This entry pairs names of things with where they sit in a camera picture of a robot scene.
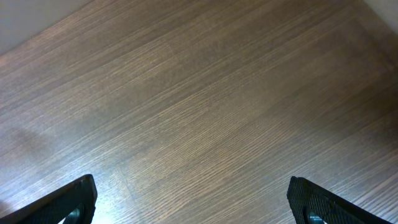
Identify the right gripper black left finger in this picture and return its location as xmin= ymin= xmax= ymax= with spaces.
xmin=1 ymin=174 xmax=98 ymax=224

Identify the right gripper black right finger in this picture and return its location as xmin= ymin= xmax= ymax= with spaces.
xmin=287 ymin=176 xmax=391 ymax=224

